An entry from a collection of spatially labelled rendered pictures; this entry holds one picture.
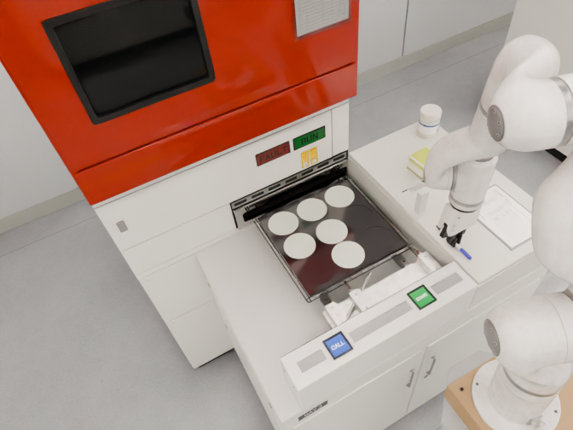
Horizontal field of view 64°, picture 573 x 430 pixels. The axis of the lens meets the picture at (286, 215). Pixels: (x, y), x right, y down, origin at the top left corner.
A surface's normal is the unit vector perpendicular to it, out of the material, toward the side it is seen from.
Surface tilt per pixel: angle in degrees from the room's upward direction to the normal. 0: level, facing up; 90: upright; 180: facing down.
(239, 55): 90
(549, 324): 19
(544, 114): 48
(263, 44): 90
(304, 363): 0
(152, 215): 90
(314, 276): 0
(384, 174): 0
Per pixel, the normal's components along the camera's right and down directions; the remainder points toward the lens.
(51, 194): 0.47, 0.64
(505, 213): -0.09, -0.65
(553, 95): -0.12, -0.35
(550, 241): -0.80, 0.39
